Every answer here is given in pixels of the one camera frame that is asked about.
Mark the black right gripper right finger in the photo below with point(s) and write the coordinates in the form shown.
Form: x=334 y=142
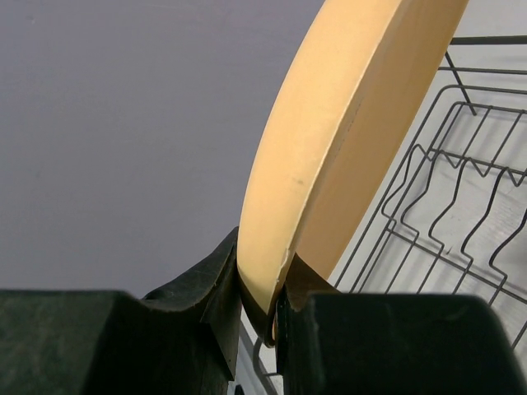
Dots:
x=329 y=342

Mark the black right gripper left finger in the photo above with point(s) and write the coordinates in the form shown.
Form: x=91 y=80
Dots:
x=181 y=338

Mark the yellow plastic plate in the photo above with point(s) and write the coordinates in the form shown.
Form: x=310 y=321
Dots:
x=341 y=114

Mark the black wire dish rack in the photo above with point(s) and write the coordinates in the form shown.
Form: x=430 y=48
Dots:
x=451 y=217

